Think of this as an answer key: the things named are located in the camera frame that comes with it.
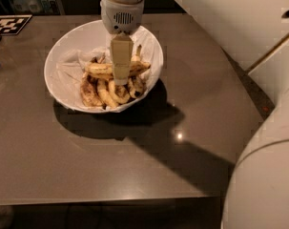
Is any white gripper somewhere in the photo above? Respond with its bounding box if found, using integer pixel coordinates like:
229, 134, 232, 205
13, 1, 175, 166
100, 0, 144, 85

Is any spotted banana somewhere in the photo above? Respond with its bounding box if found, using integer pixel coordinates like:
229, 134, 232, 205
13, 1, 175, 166
85, 61, 151, 79

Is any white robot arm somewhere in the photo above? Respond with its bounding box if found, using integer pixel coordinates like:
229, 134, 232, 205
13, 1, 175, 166
175, 0, 289, 229

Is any curved middle banana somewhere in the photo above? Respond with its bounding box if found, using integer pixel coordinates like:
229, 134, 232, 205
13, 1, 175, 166
108, 80, 130, 104

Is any right dark-tipped banana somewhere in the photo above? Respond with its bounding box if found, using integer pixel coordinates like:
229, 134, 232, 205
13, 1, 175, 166
128, 76, 144, 98

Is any white bowl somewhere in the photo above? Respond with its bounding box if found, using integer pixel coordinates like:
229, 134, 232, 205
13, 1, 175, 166
44, 20, 163, 114

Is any leftmost brown banana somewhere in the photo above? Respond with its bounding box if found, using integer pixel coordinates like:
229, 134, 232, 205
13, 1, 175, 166
80, 73, 103, 107

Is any white paper liner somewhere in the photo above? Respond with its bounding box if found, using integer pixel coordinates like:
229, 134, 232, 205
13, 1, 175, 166
52, 28, 163, 114

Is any black white fiducial marker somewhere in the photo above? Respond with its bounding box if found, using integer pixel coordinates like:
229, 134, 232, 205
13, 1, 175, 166
0, 15, 31, 35

